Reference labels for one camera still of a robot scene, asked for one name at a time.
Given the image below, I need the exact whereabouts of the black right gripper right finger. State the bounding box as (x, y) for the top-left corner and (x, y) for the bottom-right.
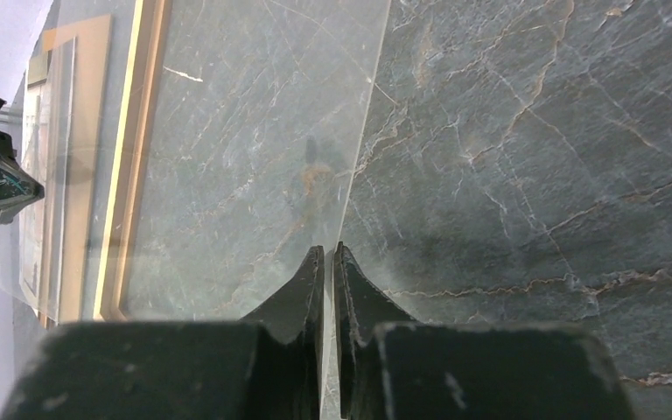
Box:
(333, 241), (424, 419)

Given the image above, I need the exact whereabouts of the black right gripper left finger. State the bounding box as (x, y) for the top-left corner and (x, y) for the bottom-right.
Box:
(242, 246), (326, 419)

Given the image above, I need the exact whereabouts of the transparent plastic sheet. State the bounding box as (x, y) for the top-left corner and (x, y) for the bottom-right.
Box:
(0, 1), (389, 419)

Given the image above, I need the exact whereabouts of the printed photo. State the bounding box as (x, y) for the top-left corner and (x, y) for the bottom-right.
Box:
(18, 38), (77, 307)

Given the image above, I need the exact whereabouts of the brown backing board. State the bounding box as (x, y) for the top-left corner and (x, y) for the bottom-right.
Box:
(43, 14), (112, 324)

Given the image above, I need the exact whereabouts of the wooden picture frame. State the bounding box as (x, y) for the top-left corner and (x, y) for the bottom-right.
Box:
(93, 1), (173, 321)

